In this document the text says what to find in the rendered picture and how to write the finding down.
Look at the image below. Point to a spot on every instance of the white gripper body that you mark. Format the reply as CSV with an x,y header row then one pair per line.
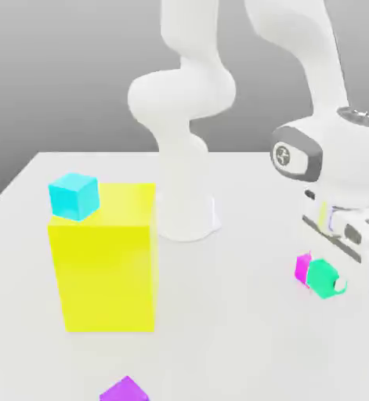
x,y
337,250

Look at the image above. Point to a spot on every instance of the small green cube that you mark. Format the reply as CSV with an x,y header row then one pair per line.
x,y
320,278

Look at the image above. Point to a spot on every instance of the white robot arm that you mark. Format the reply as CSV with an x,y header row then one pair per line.
x,y
184,103

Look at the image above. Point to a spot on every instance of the small magenta cube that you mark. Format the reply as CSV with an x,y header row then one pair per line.
x,y
301,268

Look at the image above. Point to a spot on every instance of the small purple cube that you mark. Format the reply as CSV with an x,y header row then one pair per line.
x,y
124,391

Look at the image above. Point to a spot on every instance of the small cyan cube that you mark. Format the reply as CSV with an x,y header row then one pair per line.
x,y
73,197

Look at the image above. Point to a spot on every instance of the large yellow box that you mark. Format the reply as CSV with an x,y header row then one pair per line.
x,y
105,275

